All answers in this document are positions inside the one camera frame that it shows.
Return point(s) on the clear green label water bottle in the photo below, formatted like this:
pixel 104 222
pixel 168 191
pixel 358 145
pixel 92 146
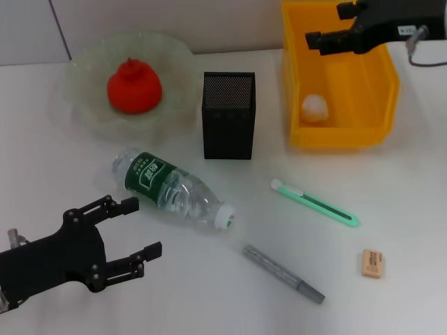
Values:
pixel 164 185

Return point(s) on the silver glitter pen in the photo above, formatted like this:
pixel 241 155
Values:
pixel 279 272

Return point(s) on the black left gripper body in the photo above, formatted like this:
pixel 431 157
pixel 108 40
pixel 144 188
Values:
pixel 59 258

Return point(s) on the beige rectangular eraser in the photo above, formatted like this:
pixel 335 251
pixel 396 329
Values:
pixel 372 263

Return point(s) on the white paper ball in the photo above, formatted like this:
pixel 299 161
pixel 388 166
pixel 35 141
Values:
pixel 314 108

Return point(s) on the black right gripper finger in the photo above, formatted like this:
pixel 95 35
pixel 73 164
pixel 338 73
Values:
pixel 331 42
pixel 349 9

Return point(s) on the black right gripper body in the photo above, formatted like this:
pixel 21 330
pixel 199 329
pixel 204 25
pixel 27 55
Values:
pixel 384 21

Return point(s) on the clear glass fruit plate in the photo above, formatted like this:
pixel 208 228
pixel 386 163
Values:
pixel 91 115

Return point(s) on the mint green utility knife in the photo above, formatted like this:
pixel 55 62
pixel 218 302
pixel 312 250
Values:
pixel 314 204

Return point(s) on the yellow plastic storage bin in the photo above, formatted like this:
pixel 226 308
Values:
pixel 352 87

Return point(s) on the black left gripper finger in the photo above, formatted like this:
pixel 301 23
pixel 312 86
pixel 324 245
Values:
pixel 129 265
pixel 111 208

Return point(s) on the black mesh pen holder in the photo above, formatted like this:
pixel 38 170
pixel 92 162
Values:
pixel 228 132

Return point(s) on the red orange fruit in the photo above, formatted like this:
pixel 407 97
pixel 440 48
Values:
pixel 134 87

